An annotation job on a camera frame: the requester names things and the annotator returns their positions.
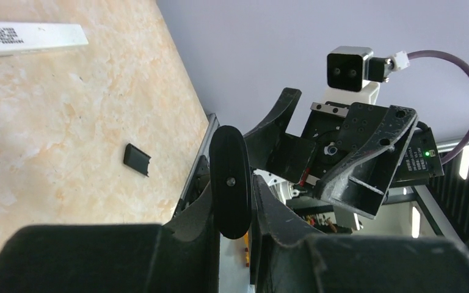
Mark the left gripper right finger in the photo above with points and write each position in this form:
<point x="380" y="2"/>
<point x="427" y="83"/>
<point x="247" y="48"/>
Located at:
<point x="289" y="255"/>

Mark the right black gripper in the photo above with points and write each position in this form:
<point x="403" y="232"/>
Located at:
<point x="348" y="153"/>

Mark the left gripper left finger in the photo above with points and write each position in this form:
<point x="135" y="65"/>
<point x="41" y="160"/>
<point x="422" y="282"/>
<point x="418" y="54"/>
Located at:
<point x="180" y="256"/>

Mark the black remote control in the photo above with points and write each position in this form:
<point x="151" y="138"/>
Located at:
<point x="231" y="182"/>

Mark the black remote battery cover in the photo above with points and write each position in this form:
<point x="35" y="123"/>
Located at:
<point x="136" y="159"/>

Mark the white remote control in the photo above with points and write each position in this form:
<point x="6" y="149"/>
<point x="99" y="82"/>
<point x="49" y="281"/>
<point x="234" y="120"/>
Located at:
<point x="25" y="38"/>

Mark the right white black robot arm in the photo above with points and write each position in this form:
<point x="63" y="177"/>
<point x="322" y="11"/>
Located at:
<point x="420" y="162"/>

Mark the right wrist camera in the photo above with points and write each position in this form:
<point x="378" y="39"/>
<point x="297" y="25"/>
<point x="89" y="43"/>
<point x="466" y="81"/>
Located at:
<point x="354" y="74"/>

